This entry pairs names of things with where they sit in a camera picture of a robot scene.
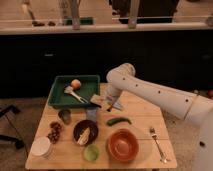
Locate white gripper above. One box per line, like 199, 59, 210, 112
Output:
106, 86, 122, 112

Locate brown chalkboard eraser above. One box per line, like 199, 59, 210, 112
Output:
90, 94, 103, 107

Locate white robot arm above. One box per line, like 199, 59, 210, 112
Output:
106, 63, 213, 171

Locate dark grey small cup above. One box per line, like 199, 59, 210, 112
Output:
58, 109, 71, 125

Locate grey triangular cloth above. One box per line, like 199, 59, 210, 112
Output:
106, 97, 123, 111

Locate green chili pepper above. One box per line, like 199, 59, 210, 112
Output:
106, 117, 132, 126

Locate green plastic tray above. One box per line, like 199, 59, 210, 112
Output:
48, 75, 100, 108

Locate dark brown bowl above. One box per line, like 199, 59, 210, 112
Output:
73, 120, 98, 146

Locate orange fruit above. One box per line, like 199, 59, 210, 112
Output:
70, 79, 81, 90

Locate yellow banana piece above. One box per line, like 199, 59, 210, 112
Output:
77, 128, 90, 145

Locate orange bowl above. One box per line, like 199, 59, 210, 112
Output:
107, 129, 139, 162

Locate small green bowl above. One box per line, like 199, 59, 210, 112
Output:
83, 144, 99, 162

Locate brown grape bunch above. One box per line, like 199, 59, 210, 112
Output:
47, 122, 62, 144

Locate silver fork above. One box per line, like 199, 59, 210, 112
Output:
149, 127, 168, 164

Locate white stacked plates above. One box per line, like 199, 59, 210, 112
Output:
31, 137, 52, 157

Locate black chair base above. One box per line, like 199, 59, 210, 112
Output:
0, 105, 25, 150

